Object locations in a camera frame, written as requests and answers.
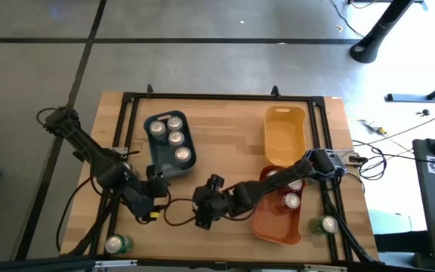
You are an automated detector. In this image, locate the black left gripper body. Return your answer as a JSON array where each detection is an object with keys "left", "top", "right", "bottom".
[{"left": 145, "top": 177, "right": 170, "bottom": 198}]

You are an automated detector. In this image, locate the black tubular stand leg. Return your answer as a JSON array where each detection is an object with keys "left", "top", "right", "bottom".
[{"left": 348, "top": 0, "right": 426, "bottom": 64}]

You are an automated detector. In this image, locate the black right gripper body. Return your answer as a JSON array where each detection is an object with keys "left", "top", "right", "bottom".
[{"left": 193, "top": 184, "right": 228, "bottom": 220}]

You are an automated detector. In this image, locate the black arm base cable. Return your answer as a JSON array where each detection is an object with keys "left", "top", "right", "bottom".
[{"left": 55, "top": 168, "right": 101, "bottom": 253}]

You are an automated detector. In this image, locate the black floor cable bundle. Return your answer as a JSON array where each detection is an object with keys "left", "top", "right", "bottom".
[{"left": 353, "top": 139, "right": 390, "bottom": 182}]

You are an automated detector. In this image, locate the beige floor cable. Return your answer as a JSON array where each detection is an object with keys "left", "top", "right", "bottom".
[{"left": 406, "top": 98, "right": 435, "bottom": 133}]

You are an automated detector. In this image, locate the orange plastic bin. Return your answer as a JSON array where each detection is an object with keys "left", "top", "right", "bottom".
[{"left": 250, "top": 164, "right": 309, "bottom": 246}]

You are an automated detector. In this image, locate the black rig crossbar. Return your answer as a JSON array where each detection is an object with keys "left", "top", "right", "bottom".
[{"left": 0, "top": 255, "right": 435, "bottom": 272}]

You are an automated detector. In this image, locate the dark teal plastic bin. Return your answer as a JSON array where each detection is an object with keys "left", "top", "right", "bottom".
[{"left": 143, "top": 109, "right": 199, "bottom": 179}]

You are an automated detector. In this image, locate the yellow handled tool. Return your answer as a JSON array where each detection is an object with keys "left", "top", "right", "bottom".
[{"left": 357, "top": 119, "right": 389, "bottom": 136}]

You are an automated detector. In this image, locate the silver crossbar bracket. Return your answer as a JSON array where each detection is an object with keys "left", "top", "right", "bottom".
[
  {"left": 94, "top": 259, "right": 138, "bottom": 270},
  {"left": 303, "top": 264, "right": 349, "bottom": 272}
]

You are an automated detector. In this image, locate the white lemon soda can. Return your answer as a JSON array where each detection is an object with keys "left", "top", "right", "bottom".
[
  {"left": 166, "top": 115, "right": 184, "bottom": 132},
  {"left": 167, "top": 130, "right": 186, "bottom": 147},
  {"left": 149, "top": 119, "right": 168, "bottom": 140},
  {"left": 174, "top": 146, "right": 193, "bottom": 164}
]

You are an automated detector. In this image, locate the black desk foot bar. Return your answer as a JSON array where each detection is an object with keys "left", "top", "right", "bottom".
[{"left": 384, "top": 73, "right": 435, "bottom": 104}]

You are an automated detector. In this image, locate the thin black floor cable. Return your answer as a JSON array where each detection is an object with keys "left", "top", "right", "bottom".
[{"left": 329, "top": 0, "right": 366, "bottom": 39}]

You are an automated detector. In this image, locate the black aluminium table frame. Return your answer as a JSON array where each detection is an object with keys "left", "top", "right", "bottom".
[{"left": 88, "top": 91, "right": 377, "bottom": 265}]

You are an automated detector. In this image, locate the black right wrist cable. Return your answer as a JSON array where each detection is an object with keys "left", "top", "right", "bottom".
[{"left": 163, "top": 197, "right": 203, "bottom": 227}]

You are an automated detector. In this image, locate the black cart foot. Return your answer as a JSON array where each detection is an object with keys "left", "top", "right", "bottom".
[{"left": 374, "top": 230, "right": 430, "bottom": 253}]

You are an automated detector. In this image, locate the yellow plastic bin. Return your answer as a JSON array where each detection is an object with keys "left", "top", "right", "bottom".
[{"left": 263, "top": 104, "right": 308, "bottom": 168}]

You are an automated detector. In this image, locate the pale blue floor box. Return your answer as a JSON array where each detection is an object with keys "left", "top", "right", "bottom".
[{"left": 368, "top": 209, "right": 428, "bottom": 233}]

